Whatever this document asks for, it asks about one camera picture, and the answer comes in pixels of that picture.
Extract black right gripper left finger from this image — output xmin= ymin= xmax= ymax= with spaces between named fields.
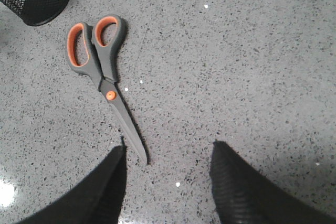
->
xmin=20 ymin=138 xmax=127 ymax=223

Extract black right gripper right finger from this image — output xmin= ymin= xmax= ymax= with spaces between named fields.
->
xmin=210 ymin=141 xmax=335 ymax=223

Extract grey orange scissors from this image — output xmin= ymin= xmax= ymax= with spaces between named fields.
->
xmin=67 ymin=14 xmax=149 ymax=164

